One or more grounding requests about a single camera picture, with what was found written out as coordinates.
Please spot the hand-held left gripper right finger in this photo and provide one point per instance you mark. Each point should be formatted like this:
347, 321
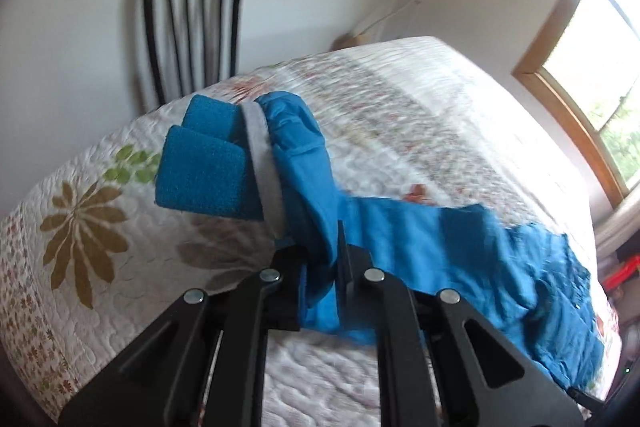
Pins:
350, 279

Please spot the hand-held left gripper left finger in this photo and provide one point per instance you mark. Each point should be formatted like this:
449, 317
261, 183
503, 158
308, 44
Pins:
301, 289

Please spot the blue puffer jacket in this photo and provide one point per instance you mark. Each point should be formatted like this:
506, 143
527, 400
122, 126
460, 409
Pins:
425, 247

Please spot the floral quilted bedspread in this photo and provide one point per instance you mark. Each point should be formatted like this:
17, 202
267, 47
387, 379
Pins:
150, 217

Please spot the brown bedside object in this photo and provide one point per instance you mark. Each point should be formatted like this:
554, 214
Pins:
350, 42

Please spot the white curtain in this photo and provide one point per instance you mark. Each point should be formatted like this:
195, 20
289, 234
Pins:
615, 227

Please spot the red hanging object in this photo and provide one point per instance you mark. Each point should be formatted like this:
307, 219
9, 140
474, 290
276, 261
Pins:
622, 272

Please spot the black metal chair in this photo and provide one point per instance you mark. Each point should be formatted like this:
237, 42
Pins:
148, 7

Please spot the wooden framed window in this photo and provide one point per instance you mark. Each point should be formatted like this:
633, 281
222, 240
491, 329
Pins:
600, 57

